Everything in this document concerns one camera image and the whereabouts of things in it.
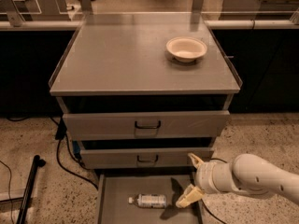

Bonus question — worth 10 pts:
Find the grey desk back left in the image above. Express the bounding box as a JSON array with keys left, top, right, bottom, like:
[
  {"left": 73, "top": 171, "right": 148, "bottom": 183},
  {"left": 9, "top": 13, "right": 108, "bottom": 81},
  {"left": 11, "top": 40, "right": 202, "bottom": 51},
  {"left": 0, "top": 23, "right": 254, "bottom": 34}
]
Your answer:
[{"left": 0, "top": 0, "right": 70, "bottom": 21}]

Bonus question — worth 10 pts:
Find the middle grey drawer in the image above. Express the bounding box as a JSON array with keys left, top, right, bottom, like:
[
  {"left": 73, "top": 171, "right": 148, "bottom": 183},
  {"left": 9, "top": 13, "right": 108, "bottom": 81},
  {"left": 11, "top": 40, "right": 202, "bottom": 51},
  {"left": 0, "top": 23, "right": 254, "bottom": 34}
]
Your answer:
[{"left": 79, "top": 138, "right": 214, "bottom": 169}]

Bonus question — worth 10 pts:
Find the black cable on floor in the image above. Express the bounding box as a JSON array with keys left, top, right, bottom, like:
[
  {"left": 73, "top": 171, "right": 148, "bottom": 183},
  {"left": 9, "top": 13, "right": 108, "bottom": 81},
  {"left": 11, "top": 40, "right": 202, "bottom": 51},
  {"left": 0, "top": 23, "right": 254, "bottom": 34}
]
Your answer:
[
  {"left": 50, "top": 116, "right": 99, "bottom": 190},
  {"left": 199, "top": 158, "right": 241, "bottom": 224}
]

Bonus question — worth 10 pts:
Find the black cable on left floor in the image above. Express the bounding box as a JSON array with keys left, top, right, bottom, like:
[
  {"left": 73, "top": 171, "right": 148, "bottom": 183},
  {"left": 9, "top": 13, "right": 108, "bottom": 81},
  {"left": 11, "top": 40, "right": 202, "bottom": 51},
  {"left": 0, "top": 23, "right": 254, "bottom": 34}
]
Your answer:
[{"left": 50, "top": 116, "right": 99, "bottom": 190}]

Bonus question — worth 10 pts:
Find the grey desk back right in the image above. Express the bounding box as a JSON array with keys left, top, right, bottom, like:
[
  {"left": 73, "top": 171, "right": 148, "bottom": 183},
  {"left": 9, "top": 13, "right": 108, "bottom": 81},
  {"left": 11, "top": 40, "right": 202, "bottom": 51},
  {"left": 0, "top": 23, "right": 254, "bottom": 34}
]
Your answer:
[{"left": 220, "top": 0, "right": 299, "bottom": 21}]

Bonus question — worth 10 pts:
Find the grey drawer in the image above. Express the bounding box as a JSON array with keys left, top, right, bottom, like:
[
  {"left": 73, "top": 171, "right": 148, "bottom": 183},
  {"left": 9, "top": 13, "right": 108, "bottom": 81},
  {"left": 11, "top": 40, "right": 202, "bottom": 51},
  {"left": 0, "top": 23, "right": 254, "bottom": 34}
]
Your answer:
[
  {"left": 95, "top": 168, "right": 204, "bottom": 224},
  {"left": 63, "top": 95, "right": 230, "bottom": 141},
  {"left": 79, "top": 138, "right": 214, "bottom": 169}
]

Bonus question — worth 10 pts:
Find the black middle drawer handle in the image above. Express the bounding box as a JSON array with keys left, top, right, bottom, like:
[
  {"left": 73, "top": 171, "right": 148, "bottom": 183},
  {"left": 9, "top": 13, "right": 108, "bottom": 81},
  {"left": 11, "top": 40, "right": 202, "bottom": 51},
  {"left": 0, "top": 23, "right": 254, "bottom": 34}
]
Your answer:
[{"left": 136, "top": 155, "right": 159, "bottom": 163}]

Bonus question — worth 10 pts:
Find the black drawer handle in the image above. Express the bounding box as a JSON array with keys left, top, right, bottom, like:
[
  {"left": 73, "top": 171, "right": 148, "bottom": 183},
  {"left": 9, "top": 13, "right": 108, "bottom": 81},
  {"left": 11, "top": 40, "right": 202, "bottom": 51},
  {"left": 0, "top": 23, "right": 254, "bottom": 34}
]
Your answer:
[
  {"left": 136, "top": 155, "right": 159, "bottom": 163},
  {"left": 135, "top": 120, "right": 162, "bottom": 130}
]

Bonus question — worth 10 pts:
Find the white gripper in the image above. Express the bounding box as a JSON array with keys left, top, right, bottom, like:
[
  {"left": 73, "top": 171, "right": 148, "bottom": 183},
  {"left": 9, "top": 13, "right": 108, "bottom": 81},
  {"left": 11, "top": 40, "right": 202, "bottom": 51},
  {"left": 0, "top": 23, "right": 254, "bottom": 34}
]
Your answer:
[{"left": 176, "top": 153, "right": 233, "bottom": 208}]

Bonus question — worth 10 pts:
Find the white horizontal rail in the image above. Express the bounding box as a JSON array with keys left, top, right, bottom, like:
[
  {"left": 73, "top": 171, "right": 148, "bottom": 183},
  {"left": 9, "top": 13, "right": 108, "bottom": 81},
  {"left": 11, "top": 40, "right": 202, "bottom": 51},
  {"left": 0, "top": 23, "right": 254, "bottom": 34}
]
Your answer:
[{"left": 0, "top": 20, "right": 299, "bottom": 31}]

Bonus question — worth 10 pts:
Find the clear plastic water bottle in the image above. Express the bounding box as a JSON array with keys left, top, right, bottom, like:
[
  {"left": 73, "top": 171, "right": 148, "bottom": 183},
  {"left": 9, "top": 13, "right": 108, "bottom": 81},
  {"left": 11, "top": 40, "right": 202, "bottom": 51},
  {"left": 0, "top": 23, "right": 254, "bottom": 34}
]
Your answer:
[{"left": 128, "top": 194, "right": 167, "bottom": 209}]

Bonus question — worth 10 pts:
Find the top grey drawer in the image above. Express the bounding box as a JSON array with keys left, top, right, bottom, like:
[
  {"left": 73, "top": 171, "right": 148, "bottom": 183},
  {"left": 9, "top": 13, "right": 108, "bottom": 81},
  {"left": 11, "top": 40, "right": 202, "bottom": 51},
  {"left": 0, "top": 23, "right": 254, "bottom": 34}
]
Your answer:
[{"left": 63, "top": 95, "right": 230, "bottom": 141}]

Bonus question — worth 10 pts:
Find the grey desk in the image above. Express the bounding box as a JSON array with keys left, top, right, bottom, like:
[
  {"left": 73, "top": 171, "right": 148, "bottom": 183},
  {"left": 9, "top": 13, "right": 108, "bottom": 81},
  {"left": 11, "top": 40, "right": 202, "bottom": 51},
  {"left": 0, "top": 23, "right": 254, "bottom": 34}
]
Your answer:
[
  {"left": 220, "top": 0, "right": 299, "bottom": 21},
  {"left": 0, "top": 0, "right": 70, "bottom": 21}
]

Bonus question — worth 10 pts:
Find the black cable on right floor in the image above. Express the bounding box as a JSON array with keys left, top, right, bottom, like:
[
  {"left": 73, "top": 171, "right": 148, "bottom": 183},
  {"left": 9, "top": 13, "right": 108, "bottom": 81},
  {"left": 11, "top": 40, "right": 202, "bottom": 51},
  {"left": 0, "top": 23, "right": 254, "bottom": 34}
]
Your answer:
[{"left": 199, "top": 158, "right": 241, "bottom": 224}]

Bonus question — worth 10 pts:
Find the thin black cable far left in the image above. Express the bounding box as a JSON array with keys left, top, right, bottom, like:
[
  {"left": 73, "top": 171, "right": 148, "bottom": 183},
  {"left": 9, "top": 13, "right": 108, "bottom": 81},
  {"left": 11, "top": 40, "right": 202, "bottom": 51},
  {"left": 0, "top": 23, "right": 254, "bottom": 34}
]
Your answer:
[{"left": 0, "top": 160, "right": 16, "bottom": 224}]

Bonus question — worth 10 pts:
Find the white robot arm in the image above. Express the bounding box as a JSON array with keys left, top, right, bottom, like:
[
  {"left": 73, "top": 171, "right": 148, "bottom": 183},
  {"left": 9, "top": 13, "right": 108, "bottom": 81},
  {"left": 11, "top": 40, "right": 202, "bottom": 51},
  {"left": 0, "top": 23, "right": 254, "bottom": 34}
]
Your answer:
[{"left": 176, "top": 153, "right": 299, "bottom": 208}]

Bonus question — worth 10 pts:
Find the bottom grey drawer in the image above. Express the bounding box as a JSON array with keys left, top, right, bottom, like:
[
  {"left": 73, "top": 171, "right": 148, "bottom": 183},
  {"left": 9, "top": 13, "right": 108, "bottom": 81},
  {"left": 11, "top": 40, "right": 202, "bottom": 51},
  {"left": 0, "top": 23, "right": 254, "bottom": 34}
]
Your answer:
[{"left": 95, "top": 168, "right": 204, "bottom": 224}]

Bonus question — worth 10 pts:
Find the grey drawer cabinet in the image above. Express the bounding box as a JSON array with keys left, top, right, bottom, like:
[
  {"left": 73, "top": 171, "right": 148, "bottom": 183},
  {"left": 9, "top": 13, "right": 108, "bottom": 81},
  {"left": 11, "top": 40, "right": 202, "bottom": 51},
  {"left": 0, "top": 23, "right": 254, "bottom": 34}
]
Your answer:
[{"left": 48, "top": 12, "right": 243, "bottom": 224}]

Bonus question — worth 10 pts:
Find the black pole on floor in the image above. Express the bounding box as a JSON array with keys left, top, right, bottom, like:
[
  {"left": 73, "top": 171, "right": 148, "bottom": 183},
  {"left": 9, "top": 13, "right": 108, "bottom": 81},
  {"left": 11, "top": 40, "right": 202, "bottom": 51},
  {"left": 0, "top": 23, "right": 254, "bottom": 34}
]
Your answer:
[{"left": 16, "top": 155, "right": 46, "bottom": 224}]

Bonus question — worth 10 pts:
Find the black top drawer handle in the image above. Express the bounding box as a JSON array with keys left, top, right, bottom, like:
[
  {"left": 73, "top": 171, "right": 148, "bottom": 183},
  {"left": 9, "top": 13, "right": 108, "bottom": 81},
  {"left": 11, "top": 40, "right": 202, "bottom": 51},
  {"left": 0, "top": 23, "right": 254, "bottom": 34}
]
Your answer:
[{"left": 135, "top": 120, "right": 162, "bottom": 130}]

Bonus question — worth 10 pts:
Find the white paper bowl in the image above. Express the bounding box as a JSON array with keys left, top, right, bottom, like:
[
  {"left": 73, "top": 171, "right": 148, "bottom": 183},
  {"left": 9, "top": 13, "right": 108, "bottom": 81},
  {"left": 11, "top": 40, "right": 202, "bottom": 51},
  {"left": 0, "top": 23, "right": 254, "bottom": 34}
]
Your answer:
[{"left": 166, "top": 37, "right": 207, "bottom": 63}]

